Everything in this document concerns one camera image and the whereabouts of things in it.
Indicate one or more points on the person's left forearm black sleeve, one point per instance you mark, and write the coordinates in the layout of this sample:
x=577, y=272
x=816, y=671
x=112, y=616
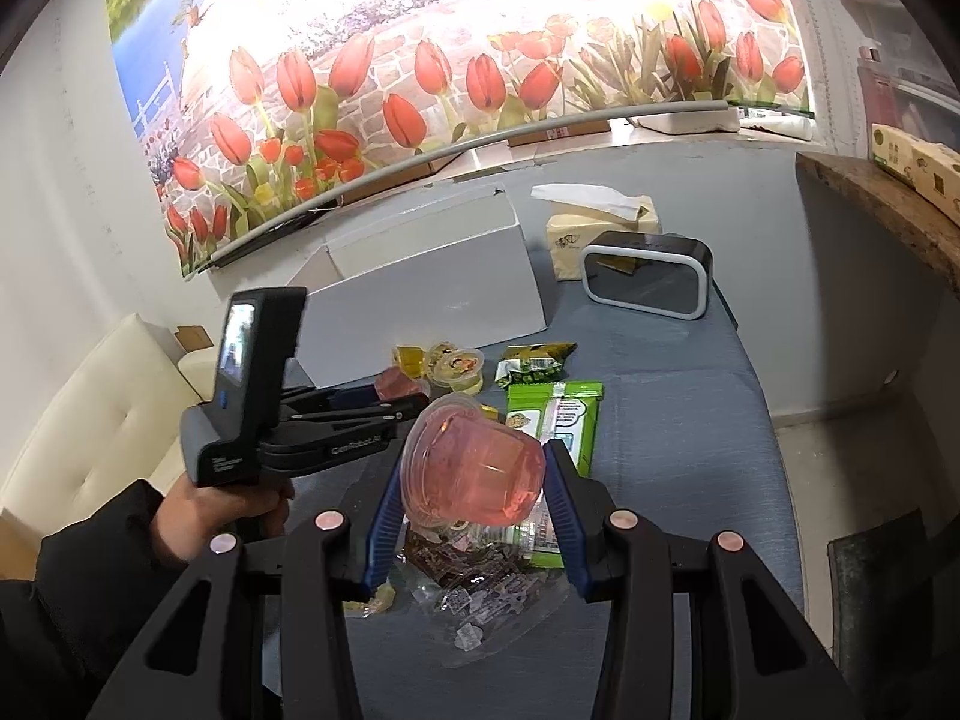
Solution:
x=67, y=600

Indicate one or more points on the flat brown cardboard box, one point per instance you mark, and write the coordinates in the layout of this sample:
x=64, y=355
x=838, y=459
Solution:
x=405, y=169
x=556, y=132

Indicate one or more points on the large bright green snack packet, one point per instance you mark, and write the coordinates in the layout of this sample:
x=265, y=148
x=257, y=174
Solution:
x=571, y=420

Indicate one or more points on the grey pipe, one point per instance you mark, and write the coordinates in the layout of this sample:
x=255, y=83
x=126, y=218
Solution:
x=697, y=106

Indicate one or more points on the grey framed rectangular tray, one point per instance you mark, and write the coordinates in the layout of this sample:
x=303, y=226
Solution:
x=645, y=281

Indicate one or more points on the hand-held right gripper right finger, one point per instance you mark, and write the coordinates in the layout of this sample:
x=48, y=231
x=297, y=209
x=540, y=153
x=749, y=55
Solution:
x=562, y=502

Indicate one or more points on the person's left hand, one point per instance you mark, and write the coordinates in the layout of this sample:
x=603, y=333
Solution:
x=202, y=517

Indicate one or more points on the yellow tissue pack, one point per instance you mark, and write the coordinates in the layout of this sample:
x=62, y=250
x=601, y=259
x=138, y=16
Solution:
x=581, y=236

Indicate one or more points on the small pink jelly cup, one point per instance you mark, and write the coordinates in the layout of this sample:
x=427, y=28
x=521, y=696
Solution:
x=399, y=386

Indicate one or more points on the clear plastic bag of candies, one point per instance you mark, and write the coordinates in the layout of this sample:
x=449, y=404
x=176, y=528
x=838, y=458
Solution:
x=472, y=585

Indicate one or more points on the clear plastic storage rack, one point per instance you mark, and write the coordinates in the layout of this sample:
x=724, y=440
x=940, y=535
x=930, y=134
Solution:
x=900, y=82

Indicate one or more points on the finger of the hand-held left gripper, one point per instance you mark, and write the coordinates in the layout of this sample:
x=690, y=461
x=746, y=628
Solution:
x=337, y=395
x=375, y=415

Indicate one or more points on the large pink jelly cup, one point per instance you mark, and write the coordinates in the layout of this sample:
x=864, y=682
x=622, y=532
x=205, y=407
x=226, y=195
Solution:
x=472, y=465

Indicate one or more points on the beige patterned long box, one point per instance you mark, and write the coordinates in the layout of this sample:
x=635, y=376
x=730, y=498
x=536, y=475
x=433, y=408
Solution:
x=919, y=165

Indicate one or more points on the flat white box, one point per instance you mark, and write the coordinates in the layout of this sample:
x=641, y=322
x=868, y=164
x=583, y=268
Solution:
x=682, y=122

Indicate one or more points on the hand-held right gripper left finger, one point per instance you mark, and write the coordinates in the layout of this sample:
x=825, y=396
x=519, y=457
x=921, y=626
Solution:
x=385, y=514

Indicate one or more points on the white cardboard box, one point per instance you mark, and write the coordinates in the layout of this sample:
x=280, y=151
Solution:
x=435, y=292

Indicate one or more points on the cream tufted sofa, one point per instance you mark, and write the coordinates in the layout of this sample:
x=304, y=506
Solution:
x=97, y=405

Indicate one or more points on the wooden side shelf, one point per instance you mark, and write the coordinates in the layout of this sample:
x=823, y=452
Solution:
x=877, y=202

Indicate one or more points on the tulip wall poster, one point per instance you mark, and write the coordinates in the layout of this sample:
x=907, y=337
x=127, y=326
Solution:
x=450, y=15

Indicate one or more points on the olive green snack packet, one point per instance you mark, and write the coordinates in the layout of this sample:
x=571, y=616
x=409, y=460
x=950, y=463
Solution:
x=536, y=367

